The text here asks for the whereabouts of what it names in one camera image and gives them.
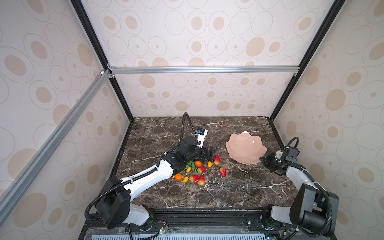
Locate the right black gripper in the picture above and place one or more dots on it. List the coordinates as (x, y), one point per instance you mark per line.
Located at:
(268, 160)

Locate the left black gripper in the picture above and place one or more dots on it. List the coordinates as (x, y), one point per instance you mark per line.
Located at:
(209, 154)

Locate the pink scalloped fruit bowl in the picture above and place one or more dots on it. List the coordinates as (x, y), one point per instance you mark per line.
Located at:
(245, 149)

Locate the green fake grape bunch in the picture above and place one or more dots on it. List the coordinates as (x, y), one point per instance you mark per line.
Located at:
(190, 164)

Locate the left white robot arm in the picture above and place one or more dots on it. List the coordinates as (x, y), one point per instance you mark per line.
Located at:
(113, 206)

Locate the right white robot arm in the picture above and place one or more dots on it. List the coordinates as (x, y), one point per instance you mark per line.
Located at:
(314, 210)

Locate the fake strawberry centre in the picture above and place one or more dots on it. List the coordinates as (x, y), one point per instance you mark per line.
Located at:
(201, 170)

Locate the fake orange front middle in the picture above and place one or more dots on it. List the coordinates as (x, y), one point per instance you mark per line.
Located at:
(179, 177)

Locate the fake strawberry front left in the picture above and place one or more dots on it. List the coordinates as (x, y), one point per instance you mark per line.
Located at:
(193, 179)

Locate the fake strawberry by grapes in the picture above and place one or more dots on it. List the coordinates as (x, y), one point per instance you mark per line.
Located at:
(217, 160)

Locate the fake peach strawberry front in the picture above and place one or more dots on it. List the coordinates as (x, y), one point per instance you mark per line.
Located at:
(201, 181)

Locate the fake strawberry far right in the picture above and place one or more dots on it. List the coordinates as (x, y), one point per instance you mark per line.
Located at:
(223, 172)

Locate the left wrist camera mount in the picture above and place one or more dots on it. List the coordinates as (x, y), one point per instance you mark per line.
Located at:
(201, 134)

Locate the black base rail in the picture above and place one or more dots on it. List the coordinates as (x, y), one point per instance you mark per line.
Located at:
(196, 224)

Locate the horizontal aluminium frame bar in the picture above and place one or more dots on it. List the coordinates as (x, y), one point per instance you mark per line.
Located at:
(200, 70)

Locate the slanted aluminium frame bar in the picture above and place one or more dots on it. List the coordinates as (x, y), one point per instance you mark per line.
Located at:
(20, 185)

